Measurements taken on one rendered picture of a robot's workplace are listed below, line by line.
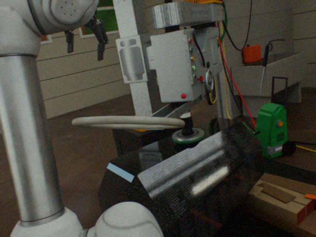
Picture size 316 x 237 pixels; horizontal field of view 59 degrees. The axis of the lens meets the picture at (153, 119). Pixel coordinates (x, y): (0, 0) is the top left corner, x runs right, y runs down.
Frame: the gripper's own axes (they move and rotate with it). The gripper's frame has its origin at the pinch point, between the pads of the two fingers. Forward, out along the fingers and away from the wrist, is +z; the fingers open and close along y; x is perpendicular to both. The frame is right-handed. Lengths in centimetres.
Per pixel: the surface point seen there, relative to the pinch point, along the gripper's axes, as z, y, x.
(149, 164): 48, 60, 23
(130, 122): 27.1, 7.1, -18.4
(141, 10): -82, 108, 81
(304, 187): 73, 202, -23
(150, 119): 25.9, 13.1, -22.3
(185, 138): 32, 86, 16
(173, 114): 20, 58, 3
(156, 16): -36, 53, 11
